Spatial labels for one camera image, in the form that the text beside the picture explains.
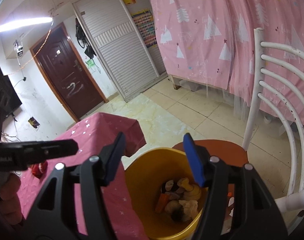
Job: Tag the yellow plastic bucket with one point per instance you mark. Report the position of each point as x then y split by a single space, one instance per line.
142 175

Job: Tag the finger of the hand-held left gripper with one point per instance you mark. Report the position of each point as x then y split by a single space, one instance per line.
51 148

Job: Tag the person's left hand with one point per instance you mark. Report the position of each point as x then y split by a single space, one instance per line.
10 187

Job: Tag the yellow paper sticker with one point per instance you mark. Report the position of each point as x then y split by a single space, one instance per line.
129 0

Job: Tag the black hanging bags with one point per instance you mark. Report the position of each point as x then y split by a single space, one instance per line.
80 36

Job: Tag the pink tree-print curtain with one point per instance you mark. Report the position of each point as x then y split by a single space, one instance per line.
204 55

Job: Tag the white security camera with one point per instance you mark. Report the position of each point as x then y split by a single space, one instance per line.
18 48

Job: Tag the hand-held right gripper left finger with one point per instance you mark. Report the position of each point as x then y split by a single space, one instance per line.
114 162

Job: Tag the colourful grid poster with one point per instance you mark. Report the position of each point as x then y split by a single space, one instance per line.
144 30

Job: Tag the wooden bed frame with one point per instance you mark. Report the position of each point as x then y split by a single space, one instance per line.
174 82

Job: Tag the white sheer net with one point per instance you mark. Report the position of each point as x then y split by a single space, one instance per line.
238 105

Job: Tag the small white plastic cup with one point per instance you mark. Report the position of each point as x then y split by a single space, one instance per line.
268 119

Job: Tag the black wall television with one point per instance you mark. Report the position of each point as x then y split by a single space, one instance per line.
9 92

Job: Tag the white louvred wardrobe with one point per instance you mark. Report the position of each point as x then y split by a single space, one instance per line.
122 55

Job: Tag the open wall junction box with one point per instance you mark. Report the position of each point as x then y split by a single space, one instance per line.
33 123

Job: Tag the brown wooden door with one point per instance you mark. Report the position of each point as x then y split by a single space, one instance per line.
64 75

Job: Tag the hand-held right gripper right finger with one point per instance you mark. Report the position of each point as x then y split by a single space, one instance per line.
195 162

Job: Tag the yellow wrapper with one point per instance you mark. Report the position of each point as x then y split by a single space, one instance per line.
192 191

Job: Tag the ceiling light tube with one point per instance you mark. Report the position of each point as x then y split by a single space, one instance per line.
21 25

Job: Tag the pink star tablecloth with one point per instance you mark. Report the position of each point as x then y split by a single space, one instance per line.
104 122

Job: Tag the white metal chair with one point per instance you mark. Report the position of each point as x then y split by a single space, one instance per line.
250 105

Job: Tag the black and white cloth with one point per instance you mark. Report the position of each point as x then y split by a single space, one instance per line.
175 187

